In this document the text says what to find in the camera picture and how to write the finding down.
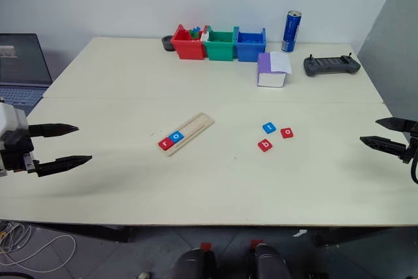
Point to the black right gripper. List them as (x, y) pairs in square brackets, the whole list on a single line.
[(413, 141)]

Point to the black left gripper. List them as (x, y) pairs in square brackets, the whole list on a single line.
[(18, 148)]

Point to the red letter tile o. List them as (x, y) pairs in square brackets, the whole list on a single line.
[(287, 132)]

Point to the red letter tile r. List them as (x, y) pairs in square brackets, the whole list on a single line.
[(165, 143)]

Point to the blue letter tile o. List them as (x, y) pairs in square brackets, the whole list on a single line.
[(176, 135)]

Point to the blue letter tile t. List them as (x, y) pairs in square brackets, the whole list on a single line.
[(269, 127)]

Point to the red letter tile b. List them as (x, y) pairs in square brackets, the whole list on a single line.
[(265, 145)]

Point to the wooden letter tray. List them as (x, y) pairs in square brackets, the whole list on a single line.
[(196, 123)]

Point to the grey partition panel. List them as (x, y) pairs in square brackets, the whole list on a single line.
[(392, 47)]

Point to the grey laptop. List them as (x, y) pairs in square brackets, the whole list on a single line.
[(23, 63)]

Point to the dark grey handheld controller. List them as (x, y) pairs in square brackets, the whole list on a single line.
[(330, 66)]

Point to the white paper scrap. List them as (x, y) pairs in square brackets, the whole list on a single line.
[(299, 233)]

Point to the purple white box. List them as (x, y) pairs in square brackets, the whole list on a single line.
[(269, 74)]

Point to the blue drink can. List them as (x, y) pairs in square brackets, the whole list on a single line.
[(291, 32)]

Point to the black round dish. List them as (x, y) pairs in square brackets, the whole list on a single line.
[(167, 43)]

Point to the small beige floor object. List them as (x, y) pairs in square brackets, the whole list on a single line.
[(143, 275)]

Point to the red plastic bin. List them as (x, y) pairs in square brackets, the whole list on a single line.
[(187, 48)]

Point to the blue plastic bin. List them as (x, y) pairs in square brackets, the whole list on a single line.
[(249, 51)]

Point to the red tag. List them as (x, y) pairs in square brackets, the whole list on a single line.
[(257, 243), (206, 246)]

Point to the dark rounded shape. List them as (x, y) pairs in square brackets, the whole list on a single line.
[(269, 261), (191, 264)]

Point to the small coloured toy bricks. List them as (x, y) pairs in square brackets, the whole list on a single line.
[(195, 33)]

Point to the green plastic bin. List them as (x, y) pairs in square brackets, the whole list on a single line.
[(220, 50)]

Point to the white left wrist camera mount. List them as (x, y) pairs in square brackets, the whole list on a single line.
[(11, 119)]

